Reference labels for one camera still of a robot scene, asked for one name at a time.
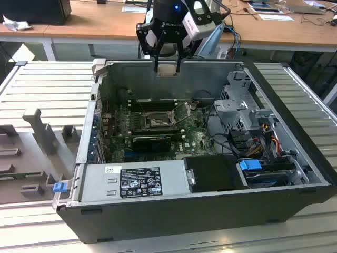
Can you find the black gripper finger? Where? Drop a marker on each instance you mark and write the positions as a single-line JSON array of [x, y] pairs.
[[179, 60], [142, 37]]

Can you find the small square CPU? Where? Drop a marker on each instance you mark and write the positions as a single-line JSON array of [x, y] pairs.
[[166, 70]]

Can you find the black RAM slot row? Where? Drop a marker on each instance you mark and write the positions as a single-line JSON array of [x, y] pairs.
[[158, 130], [147, 105]]

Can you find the CPU socket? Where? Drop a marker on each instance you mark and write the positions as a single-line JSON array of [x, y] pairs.
[[158, 121]]

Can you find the pale blue paper sheet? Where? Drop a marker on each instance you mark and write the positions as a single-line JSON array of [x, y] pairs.
[[134, 9]]

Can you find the wooden desk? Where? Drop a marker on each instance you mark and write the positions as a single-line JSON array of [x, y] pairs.
[[105, 23]]

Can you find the pale blue teach pendant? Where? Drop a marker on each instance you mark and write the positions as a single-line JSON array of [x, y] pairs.
[[213, 39]]

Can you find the silver metal drive cage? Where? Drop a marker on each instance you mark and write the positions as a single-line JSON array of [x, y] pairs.
[[229, 108]]

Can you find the green motherboard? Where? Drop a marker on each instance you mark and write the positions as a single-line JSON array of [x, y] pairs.
[[189, 142]]

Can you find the black graphics card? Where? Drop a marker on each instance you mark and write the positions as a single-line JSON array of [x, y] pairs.
[[151, 144]]

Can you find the flat tablet device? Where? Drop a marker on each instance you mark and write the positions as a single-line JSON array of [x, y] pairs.
[[264, 10]]

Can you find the white paper sheet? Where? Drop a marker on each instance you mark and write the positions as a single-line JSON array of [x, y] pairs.
[[276, 17]]

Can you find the black box on desk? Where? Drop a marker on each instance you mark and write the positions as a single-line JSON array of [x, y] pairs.
[[34, 10]]

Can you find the black plastic shroud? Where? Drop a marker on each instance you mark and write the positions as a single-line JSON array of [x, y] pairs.
[[213, 172]]

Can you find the blue disk carrier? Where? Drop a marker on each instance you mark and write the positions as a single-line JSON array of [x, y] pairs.
[[248, 166]]

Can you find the crumpled white paper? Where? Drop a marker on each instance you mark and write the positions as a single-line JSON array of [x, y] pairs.
[[15, 24]]

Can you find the grey laptop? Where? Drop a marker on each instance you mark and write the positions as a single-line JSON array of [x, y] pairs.
[[305, 9]]

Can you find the silver power supply unit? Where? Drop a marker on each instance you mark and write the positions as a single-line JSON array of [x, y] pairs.
[[100, 182]]

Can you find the hard disk drive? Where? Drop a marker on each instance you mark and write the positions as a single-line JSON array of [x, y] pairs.
[[266, 177]]

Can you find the grey parts rack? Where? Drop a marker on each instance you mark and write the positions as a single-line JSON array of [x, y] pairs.
[[31, 147]]

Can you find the black open PC case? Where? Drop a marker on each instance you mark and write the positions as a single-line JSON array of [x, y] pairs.
[[158, 218]]

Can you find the blue case latch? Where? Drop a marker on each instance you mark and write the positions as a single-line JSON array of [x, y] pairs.
[[59, 187]]

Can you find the green circuit board stick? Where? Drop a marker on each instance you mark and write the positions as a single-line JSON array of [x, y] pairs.
[[8, 177]]

